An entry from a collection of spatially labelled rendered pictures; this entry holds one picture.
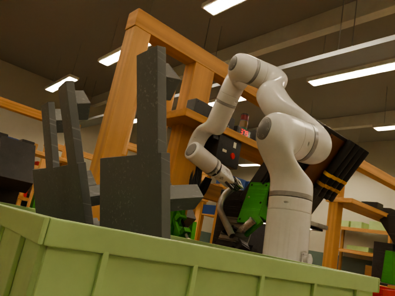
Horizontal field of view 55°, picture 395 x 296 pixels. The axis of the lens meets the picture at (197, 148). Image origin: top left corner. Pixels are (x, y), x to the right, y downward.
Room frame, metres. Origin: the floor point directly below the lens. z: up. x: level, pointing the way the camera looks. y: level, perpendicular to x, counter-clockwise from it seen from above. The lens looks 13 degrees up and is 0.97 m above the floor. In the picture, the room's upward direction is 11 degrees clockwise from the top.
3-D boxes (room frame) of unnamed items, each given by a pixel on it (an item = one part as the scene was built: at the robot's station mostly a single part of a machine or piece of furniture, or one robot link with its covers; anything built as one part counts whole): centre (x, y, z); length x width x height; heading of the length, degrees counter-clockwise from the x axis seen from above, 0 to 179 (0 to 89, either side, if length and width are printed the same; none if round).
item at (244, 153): (2.06, -0.18, 1.52); 0.90 x 0.25 x 0.04; 130
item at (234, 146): (1.95, -0.13, 1.42); 0.17 x 0.12 x 0.15; 130
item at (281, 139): (1.04, -0.25, 1.24); 0.19 x 0.12 x 0.24; 115
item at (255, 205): (1.77, -0.33, 1.17); 0.13 x 0.12 x 0.20; 130
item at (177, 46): (2.09, -0.15, 1.89); 1.50 x 0.09 x 0.09; 130
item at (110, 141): (2.09, -0.15, 1.36); 1.49 x 0.09 x 0.97; 130
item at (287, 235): (1.05, -0.29, 1.02); 0.19 x 0.19 x 0.18
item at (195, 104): (1.84, 0.02, 1.59); 0.15 x 0.07 x 0.07; 130
